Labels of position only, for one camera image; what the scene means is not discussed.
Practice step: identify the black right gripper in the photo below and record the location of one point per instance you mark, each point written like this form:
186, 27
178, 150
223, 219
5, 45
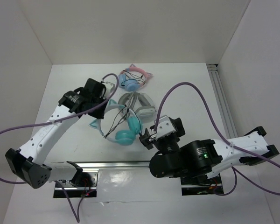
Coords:
179, 130

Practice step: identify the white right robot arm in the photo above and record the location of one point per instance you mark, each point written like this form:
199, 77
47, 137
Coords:
205, 158

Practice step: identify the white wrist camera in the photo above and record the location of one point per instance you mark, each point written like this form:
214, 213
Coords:
109, 88
164, 128

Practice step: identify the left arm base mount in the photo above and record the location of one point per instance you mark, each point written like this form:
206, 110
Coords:
87, 186

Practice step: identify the aluminium side rail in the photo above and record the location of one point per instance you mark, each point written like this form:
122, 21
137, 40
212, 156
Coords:
224, 109

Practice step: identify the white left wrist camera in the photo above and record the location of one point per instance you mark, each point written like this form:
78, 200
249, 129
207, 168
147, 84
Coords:
109, 88

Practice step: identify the white grey headphones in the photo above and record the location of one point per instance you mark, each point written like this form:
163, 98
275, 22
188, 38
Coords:
140, 103

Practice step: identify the aluminium front rail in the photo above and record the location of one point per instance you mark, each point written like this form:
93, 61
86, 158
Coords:
114, 165

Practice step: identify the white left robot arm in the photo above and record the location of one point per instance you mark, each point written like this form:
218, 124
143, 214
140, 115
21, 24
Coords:
28, 162

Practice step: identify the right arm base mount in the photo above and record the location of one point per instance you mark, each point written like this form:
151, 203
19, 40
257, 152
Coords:
201, 186

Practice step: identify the pink blue cat-ear headphones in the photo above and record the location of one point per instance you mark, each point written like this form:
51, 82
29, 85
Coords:
133, 78

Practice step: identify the teal cat-ear headphones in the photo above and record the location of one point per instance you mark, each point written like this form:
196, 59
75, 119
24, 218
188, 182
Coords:
123, 137

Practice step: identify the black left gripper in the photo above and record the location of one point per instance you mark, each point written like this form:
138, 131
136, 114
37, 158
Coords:
99, 115

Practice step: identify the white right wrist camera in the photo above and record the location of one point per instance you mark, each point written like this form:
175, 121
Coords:
164, 128

